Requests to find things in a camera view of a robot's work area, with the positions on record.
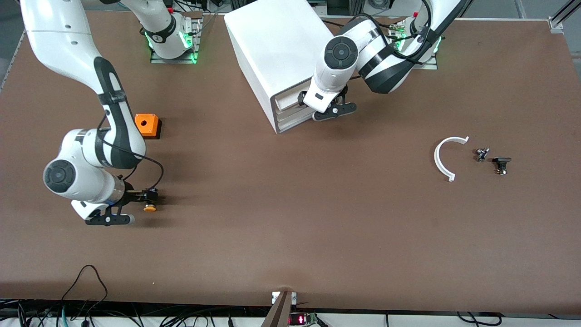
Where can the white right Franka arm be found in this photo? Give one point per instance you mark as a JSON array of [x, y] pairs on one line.
[[59, 41]]

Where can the brown camera mount post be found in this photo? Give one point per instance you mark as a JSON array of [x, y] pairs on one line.
[[279, 313]]

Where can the small grey metal component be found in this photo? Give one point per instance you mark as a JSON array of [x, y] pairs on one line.
[[481, 154]]

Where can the orange button enclosure box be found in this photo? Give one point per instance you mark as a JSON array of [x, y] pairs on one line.
[[152, 125]]

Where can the orange push button black body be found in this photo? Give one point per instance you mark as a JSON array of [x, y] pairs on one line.
[[150, 208]]

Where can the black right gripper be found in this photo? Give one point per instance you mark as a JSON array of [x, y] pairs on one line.
[[132, 195]]

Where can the white curved plastic piece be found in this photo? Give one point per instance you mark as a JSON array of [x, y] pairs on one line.
[[436, 158]]

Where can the small device with red light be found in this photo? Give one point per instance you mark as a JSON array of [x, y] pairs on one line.
[[302, 319]]

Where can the aluminium frame profile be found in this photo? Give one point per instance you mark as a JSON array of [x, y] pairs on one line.
[[556, 23]]

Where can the small black switch component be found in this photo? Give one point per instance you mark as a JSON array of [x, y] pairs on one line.
[[501, 160]]

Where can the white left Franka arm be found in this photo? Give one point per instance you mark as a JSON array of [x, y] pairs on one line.
[[329, 81]]

